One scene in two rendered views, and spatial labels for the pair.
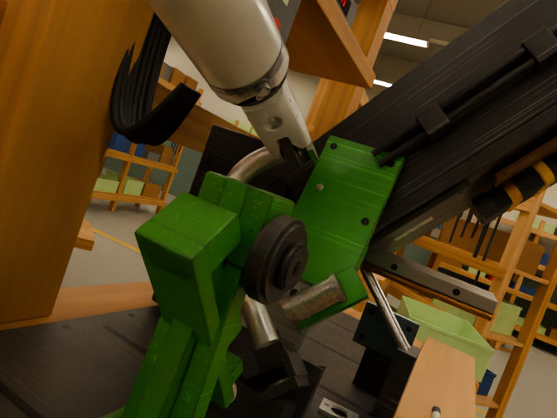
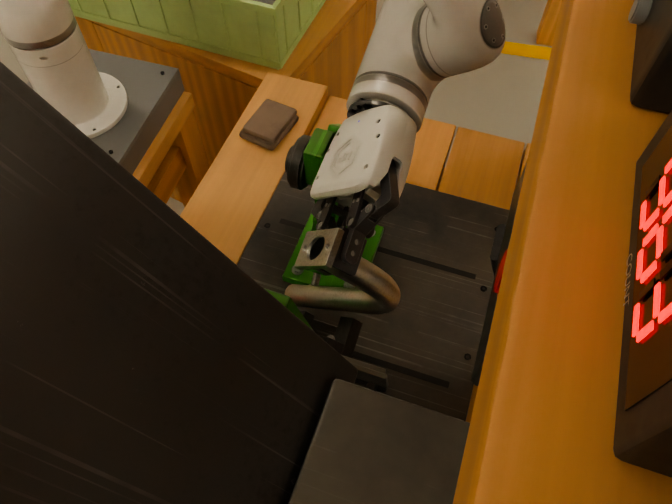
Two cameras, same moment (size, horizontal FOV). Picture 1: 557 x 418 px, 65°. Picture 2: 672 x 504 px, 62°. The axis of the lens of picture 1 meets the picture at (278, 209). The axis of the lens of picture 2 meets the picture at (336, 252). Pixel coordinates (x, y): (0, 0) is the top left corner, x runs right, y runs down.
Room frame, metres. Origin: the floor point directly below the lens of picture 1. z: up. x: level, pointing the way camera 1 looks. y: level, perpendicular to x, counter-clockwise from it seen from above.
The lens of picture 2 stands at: (0.88, -0.01, 1.71)
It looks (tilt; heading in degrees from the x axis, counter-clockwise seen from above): 58 degrees down; 175
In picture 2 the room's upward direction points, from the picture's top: straight up
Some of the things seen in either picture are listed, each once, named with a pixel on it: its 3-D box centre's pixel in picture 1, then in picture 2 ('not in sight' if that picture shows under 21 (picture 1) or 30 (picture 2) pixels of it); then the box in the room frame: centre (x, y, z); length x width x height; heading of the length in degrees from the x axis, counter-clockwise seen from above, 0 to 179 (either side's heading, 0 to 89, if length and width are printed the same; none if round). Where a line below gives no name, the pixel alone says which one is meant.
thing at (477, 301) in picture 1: (374, 258); not in sight; (0.76, -0.19, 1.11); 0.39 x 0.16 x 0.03; 66
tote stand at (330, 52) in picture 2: not in sight; (245, 98); (-0.58, -0.19, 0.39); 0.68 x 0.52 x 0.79; 56
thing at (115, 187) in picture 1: (125, 130); not in sight; (6.23, 2.42, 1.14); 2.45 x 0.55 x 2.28; 162
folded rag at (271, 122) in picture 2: not in sight; (268, 123); (0.07, -0.07, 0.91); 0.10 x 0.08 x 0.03; 146
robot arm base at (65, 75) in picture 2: not in sight; (61, 70); (-0.01, -0.45, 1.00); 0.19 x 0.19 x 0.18
